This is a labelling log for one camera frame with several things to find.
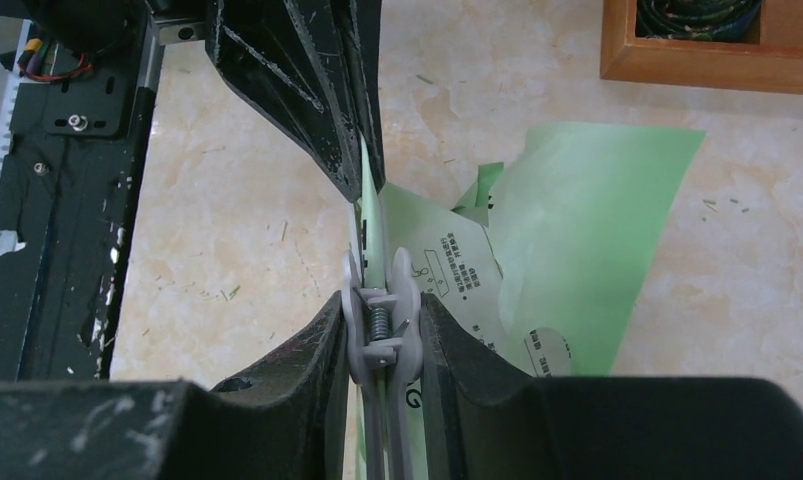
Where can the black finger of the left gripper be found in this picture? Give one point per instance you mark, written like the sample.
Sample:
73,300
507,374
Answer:
359,23
296,63

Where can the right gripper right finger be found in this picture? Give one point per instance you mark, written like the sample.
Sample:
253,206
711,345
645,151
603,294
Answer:
486,419

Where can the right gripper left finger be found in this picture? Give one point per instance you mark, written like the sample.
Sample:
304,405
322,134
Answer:
282,417

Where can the green cat litter bag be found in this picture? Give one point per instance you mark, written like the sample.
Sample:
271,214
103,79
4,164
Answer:
541,260

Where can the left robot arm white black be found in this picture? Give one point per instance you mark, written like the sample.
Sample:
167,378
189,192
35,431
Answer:
96,28

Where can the dark patterned rolled fabric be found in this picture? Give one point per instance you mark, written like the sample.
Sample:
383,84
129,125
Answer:
698,20

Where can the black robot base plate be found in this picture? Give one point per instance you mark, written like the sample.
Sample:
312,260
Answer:
69,191

